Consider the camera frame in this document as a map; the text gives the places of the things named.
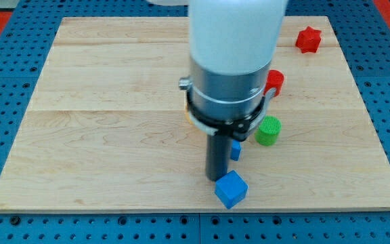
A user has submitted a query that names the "blue cube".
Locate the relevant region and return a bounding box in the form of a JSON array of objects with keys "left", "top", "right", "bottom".
[{"left": 215, "top": 170, "right": 248, "bottom": 209}]

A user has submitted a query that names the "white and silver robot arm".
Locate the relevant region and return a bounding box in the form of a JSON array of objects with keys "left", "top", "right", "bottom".
[{"left": 188, "top": 0, "right": 288, "bottom": 121}]

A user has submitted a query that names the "yellow block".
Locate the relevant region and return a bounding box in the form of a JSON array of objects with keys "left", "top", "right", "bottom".
[{"left": 185, "top": 105, "right": 193, "bottom": 125}]

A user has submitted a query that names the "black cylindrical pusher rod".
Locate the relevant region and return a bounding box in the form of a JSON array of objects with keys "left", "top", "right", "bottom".
[{"left": 205, "top": 136, "right": 232, "bottom": 182}]

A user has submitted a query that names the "small blue block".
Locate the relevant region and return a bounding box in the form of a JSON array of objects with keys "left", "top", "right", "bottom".
[{"left": 230, "top": 140, "right": 242, "bottom": 161}]

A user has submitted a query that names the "green cylinder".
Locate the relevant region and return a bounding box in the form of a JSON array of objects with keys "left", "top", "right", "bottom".
[{"left": 255, "top": 116, "right": 282, "bottom": 146}]

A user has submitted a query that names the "wooden board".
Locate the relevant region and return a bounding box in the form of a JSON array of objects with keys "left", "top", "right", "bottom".
[{"left": 0, "top": 16, "right": 390, "bottom": 214}]

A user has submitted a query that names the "red cylinder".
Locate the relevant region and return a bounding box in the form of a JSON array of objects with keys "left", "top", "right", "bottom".
[{"left": 263, "top": 69, "right": 285, "bottom": 96}]

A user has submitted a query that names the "red star block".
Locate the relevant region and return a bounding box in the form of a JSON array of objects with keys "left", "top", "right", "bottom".
[{"left": 295, "top": 26, "right": 322, "bottom": 54}]

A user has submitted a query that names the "black ring clamp with cable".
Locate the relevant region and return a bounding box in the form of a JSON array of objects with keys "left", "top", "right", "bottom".
[{"left": 186, "top": 88, "right": 275, "bottom": 142}]

